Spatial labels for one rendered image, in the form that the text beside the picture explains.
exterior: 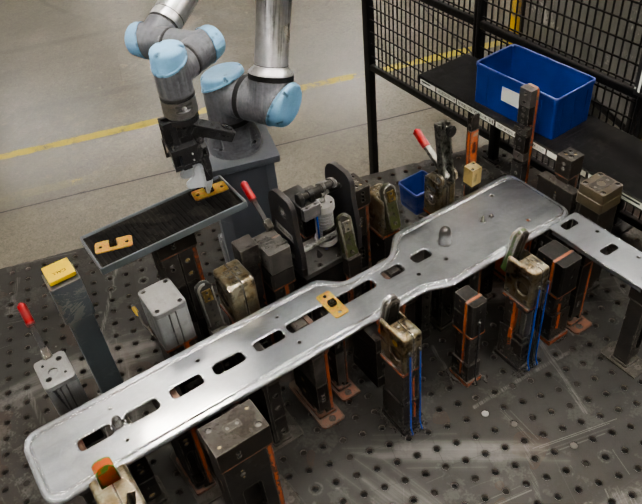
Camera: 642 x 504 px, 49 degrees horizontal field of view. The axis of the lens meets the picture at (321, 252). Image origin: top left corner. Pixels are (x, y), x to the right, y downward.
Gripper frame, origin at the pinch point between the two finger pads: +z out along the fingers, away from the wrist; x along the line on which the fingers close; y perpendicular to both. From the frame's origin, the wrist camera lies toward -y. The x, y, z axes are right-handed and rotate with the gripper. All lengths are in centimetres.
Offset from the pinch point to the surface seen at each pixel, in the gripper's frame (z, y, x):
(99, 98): 121, -15, -293
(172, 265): 15.8, 13.9, 3.7
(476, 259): 21, -51, 37
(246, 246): 11.3, -2.5, 12.3
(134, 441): 21, 37, 42
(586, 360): 51, -72, 57
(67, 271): 5.4, 36.2, 4.5
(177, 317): 13.9, 18.8, 22.4
